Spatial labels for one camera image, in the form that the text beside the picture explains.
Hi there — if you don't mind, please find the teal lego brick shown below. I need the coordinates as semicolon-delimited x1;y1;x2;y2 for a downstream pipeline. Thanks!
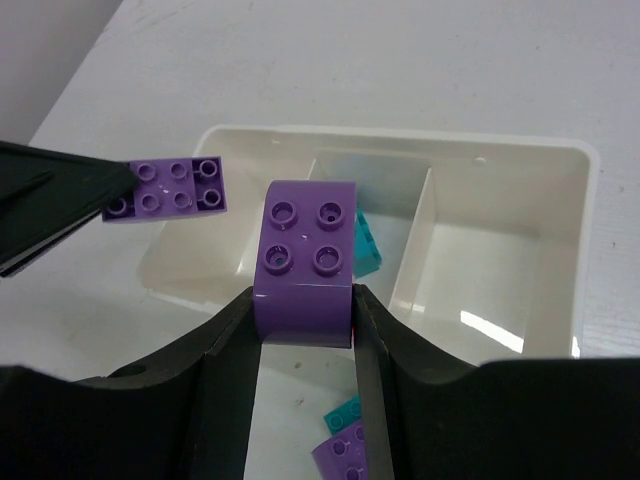
353;207;382;278
323;394;361;435

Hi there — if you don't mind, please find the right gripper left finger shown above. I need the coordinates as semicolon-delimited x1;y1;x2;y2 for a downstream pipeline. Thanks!
79;288;262;479

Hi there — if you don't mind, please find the teal lego brick on table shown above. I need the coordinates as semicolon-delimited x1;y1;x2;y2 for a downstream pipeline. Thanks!
323;394;361;435

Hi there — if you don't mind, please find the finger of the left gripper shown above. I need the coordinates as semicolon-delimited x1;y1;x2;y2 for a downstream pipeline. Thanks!
1;141;138;278

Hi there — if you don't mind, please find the white three-compartment tray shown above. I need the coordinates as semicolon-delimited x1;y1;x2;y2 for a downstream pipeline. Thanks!
138;126;599;364

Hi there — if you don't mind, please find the purple curved lego brick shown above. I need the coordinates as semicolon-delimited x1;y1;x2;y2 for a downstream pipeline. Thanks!
253;180;356;349

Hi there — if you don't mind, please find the purple lego plate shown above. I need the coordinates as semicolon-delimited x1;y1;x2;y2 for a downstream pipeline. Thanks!
102;156;227;223

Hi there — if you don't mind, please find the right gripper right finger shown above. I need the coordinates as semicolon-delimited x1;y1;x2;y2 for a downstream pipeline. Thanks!
352;285;480;479

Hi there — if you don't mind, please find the purple lego brick on table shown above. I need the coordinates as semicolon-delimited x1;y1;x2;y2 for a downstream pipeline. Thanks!
311;420;368;480

